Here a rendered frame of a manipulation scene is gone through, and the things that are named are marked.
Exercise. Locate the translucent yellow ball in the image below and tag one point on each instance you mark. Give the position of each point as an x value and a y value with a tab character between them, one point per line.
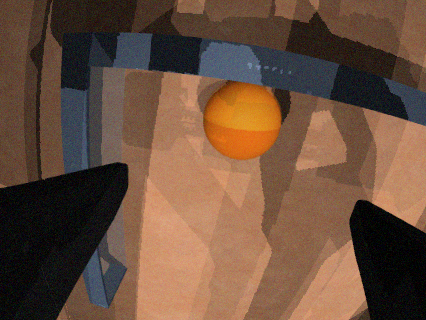
238	105

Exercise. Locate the clear low corner walls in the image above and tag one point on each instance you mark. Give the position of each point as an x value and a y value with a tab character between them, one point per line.
105	147

